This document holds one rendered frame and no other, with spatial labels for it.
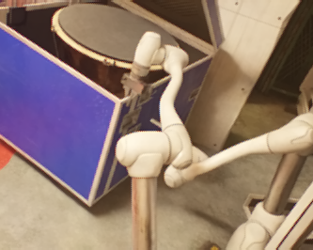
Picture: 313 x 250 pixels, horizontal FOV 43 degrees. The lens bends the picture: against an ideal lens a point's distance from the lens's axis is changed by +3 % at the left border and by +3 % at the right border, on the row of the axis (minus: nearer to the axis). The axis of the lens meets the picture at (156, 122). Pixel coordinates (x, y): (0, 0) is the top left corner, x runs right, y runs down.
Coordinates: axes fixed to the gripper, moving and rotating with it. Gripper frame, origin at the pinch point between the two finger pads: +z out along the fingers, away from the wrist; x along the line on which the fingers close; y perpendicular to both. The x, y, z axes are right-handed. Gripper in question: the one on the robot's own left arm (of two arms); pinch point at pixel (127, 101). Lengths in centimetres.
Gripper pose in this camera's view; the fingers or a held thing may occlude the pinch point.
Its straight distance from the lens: 203.7
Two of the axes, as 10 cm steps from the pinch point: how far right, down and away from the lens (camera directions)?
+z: -3.8, 8.3, 4.1
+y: -4.8, 2.1, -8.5
